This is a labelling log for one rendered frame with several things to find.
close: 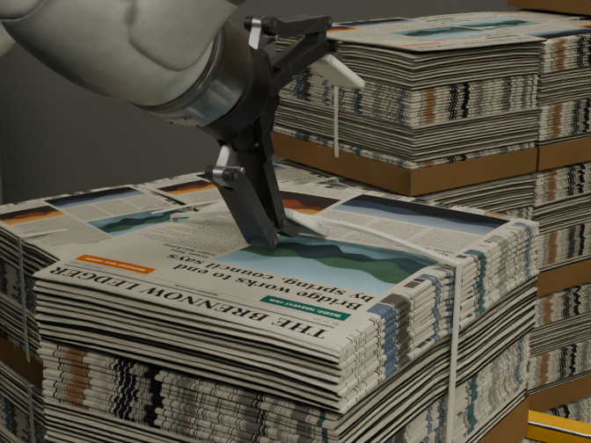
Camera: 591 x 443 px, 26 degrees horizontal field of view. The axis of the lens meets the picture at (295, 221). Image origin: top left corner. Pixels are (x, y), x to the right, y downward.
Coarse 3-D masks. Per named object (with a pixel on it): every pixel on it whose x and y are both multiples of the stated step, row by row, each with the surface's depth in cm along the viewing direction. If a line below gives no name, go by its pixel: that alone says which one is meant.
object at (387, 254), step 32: (160, 224) 115; (192, 224) 117; (224, 224) 117; (352, 256) 106; (384, 256) 106; (416, 256) 107; (448, 256) 107; (448, 288) 103; (448, 320) 105; (448, 352) 106; (448, 384) 107
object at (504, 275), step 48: (288, 192) 126; (336, 192) 126; (432, 240) 111; (480, 240) 111; (528, 240) 117; (480, 288) 109; (528, 288) 119; (480, 336) 111; (528, 336) 122; (480, 384) 113; (480, 432) 115
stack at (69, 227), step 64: (128, 192) 207; (192, 192) 208; (384, 192) 208; (448, 192) 208; (512, 192) 217; (576, 192) 227; (0, 256) 191; (64, 256) 175; (576, 256) 230; (0, 320) 194; (576, 320) 235; (0, 384) 199
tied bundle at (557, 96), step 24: (456, 24) 235; (480, 24) 235; (504, 24) 235; (528, 24) 235; (552, 24) 235; (576, 24) 235; (552, 48) 214; (576, 48) 218; (552, 72) 217; (576, 72) 220; (552, 96) 218; (576, 96) 221; (552, 120) 218; (576, 120) 222
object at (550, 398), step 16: (544, 272) 225; (560, 272) 228; (576, 272) 231; (544, 288) 226; (560, 288) 229; (0, 336) 196; (0, 352) 197; (16, 352) 192; (16, 368) 193; (32, 368) 188; (576, 384) 238; (544, 400) 233; (560, 400) 236
